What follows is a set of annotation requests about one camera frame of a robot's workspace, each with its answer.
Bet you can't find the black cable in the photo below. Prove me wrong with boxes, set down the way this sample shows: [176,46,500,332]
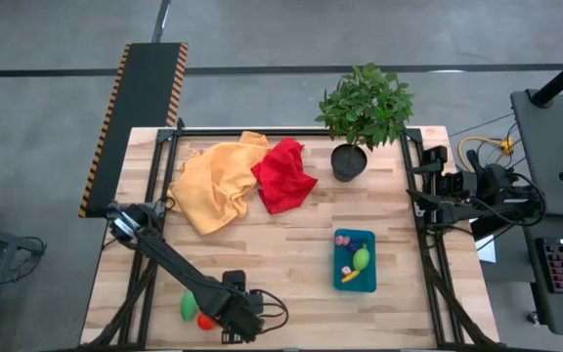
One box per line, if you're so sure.
[0,236,48,287]

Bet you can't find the red cloth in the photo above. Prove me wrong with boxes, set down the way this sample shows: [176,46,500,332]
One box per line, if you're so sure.
[250,137,320,215]

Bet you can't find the white paper sheet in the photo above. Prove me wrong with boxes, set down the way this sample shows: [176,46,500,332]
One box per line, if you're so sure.
[474,234,498,264]

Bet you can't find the teal plastic tupperware container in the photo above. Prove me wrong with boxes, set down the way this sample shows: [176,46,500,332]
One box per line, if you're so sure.
[332,228,378,293]

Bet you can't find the grey desk with keyboard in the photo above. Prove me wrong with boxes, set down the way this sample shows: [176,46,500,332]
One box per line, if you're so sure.
[523,214,563,339]

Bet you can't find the green toy cucumber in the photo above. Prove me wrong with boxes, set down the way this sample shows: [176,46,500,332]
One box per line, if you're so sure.
[179,289,199,323]

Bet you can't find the yellow cable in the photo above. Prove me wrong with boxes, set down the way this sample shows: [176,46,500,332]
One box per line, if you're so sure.
[458,136,516,173]

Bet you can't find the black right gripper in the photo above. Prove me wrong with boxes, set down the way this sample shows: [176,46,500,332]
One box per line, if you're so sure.
[407,145,466,226]

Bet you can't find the yellow orange cloth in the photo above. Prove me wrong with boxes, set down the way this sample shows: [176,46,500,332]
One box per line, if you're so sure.
[167,130,272,237]

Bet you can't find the black pole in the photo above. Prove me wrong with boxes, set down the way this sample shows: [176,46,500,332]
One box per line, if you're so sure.
[528,44,563,109]

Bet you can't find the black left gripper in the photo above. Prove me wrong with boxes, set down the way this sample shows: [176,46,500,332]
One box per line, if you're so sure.
[220,270,266,344]

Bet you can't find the black ramp hazard stripe edges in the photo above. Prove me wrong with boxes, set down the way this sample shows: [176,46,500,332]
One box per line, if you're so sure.
[77,42,190,219]

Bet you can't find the green toy mango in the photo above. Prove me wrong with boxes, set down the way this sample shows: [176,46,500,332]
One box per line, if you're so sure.
[352,243,371,273]

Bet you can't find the green potted plant black pot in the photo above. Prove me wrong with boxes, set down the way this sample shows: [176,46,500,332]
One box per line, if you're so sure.
[314,62,415,183]

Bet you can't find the grey desk with pole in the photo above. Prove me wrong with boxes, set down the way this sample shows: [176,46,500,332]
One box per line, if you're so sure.
[509,88,563,219]

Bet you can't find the red toy tomato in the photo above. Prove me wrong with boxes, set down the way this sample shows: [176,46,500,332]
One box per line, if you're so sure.
[196,312,218,332]

